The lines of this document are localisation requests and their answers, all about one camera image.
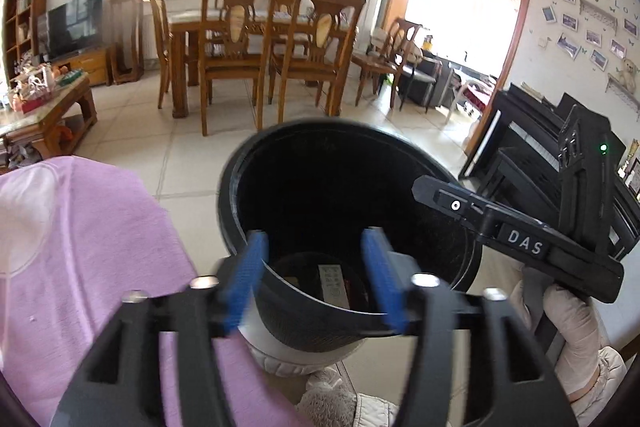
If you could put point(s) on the tall wooden stand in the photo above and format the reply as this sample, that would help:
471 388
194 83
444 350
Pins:
125 37

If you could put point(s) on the white labelled packet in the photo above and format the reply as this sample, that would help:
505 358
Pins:
334 284

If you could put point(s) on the white standing air conditioner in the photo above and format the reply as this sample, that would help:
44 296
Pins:
372 2

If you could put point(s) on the wooden dining chair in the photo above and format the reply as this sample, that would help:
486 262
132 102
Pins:
385 57
320 52
235 57
280 4
159 42

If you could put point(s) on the black piano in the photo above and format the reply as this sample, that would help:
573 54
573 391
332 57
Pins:
530 147

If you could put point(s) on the clutter of small toys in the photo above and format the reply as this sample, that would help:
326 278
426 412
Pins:
35 87

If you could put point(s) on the person's right hand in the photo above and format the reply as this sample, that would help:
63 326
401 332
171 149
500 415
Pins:
575 332

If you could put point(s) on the flat screen television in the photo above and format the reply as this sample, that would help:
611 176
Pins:
70 27

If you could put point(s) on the clear plastic lid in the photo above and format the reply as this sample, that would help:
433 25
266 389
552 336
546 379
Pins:
20 227

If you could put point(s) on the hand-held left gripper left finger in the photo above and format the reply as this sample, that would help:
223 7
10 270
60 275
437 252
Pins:
245 272

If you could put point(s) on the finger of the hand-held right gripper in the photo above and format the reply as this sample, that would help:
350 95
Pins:
450 202

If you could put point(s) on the beige teddy bear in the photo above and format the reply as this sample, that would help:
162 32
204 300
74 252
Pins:
629 74

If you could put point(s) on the white quilted jacket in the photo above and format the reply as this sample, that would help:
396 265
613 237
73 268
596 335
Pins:
375 409

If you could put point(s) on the black trash bin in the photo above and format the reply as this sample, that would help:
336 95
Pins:
320 187

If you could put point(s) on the wooden bookshelf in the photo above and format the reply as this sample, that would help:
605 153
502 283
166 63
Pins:
25 22

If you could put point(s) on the person's right forearm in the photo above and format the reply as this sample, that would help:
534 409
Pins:
612 369

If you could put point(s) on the purple tablecloth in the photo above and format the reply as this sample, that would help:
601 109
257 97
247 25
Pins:
125 232

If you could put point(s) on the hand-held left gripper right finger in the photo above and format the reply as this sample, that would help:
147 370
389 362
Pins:
382 277

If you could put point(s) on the white wall shelf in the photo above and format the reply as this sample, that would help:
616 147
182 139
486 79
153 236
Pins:
622 94

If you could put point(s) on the grey plush toy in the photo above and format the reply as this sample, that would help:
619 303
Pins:
325 399

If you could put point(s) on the wooden dining table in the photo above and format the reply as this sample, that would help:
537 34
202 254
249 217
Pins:
200 27

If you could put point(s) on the wooden coffee table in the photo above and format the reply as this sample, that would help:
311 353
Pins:
60 117

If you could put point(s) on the wooden television cabinet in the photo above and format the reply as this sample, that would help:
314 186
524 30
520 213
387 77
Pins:
90 67

